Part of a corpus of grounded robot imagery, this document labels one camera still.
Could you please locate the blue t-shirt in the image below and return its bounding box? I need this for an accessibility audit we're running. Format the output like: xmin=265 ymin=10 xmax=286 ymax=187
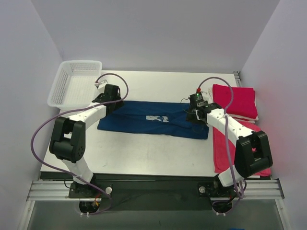
xmin=97 ymin=101 xmax=209 ymax=140

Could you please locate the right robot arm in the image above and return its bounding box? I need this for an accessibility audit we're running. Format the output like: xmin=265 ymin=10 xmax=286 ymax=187
xmin=187 ymin=103 xmax=273 ymax=196

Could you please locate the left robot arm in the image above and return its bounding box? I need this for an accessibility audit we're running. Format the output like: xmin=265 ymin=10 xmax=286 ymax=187
xmin=49 ymin=101 xmax=124 ymax=197

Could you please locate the white plastic basket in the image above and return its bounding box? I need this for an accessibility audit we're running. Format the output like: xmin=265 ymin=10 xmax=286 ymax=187
xmin=47 ymin=60 xmax=102 ymax=110

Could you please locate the folded red t-shirt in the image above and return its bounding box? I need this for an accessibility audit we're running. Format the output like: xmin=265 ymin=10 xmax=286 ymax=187
xmin=213 ymin=84 xmax=258 ymax=120

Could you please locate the pink towel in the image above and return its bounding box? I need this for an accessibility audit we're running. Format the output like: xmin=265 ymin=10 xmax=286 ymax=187
xmin=213 ymin=121 xmax=271 ymax=177

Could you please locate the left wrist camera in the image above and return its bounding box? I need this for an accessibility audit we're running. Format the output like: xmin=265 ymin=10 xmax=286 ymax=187
xmin=92 ymin=83 xmax=121 ymax=103

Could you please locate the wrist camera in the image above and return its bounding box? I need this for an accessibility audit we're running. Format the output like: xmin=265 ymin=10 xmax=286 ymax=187
xmin=188 ymin=92 xmax=221 ymax=113
xmin=92 ymin=83 xmax=121 ymax=103

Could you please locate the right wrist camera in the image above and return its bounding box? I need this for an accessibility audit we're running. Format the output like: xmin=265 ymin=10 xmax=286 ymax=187
xmin=188 ymin=92 xmax=221 ymax=113

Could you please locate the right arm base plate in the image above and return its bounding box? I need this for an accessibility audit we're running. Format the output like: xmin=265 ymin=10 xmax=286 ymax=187
xmin=197 ymin=182 xmax=236 ymax=198

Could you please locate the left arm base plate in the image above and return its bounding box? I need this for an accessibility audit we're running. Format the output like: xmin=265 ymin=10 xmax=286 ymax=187
xmin=68 ymin=182 xmax=113 ymax=198

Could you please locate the aluminium rail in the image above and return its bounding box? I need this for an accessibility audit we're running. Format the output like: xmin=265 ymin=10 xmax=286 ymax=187
xmin=27 ymin=180 xmax=284 ymax=201

